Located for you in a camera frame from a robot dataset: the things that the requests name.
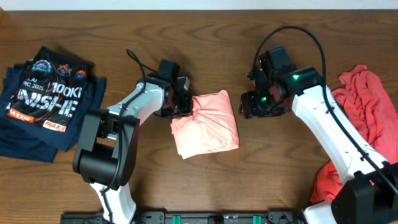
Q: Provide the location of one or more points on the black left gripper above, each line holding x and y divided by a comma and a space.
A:
186, 110

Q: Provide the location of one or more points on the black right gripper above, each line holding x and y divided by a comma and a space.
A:
250, 102

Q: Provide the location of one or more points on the pink t-shirt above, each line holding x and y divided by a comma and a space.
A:
211, 128

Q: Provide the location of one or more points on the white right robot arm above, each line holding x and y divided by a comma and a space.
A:
369, 193

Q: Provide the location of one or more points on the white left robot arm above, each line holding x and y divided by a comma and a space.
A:
107, 147

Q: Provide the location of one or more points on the red crumpled t-shirt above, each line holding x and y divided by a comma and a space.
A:
370, 110

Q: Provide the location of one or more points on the black printed folded t-shirt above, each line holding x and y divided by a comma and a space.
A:
49, 91

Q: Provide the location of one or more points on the navy blue folded t-shirt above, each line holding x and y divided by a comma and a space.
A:
32, 142

